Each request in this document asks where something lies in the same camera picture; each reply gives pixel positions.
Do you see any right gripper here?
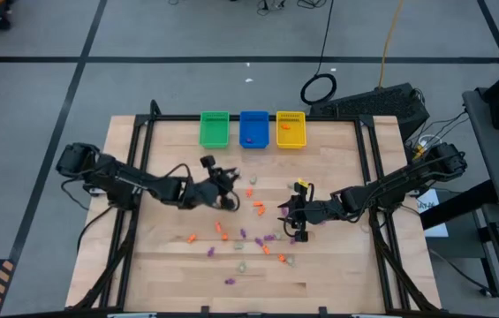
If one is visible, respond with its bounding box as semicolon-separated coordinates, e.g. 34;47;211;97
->
277;187;312;244

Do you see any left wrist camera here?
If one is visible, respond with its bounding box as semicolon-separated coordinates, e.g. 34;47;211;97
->
192;180;217;208

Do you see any black computer tower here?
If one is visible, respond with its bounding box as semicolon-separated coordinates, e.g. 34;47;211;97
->
309;82;431;142

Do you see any white cable loop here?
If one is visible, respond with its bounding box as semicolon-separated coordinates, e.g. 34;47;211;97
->
416;133;443;154

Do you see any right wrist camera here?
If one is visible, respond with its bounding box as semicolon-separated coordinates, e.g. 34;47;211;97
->
310;200;334;225

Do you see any yellow cable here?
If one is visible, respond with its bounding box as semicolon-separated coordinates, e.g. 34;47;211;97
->
376;0;405;88

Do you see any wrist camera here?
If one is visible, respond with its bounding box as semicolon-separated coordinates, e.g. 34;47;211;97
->
310;200;334;225
192;180;217;208

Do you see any yellow plastic basket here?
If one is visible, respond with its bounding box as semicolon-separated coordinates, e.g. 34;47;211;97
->
276;110;307;150

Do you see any blue plastic basket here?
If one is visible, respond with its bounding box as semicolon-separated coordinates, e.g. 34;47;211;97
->
238;110;271;149

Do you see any white paper sheet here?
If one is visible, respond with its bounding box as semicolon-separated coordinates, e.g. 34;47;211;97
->
415;192;450;239

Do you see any black cable bundle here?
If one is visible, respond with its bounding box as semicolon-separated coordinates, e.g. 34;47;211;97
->
255;0;328;12

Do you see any black coiled cable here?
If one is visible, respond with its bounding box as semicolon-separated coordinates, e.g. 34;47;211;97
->
299;0;338;106

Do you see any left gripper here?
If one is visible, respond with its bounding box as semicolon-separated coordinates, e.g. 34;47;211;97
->
200;155;242;213

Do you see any green plastic basket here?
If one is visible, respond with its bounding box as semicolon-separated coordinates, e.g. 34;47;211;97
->
199;110;231;149

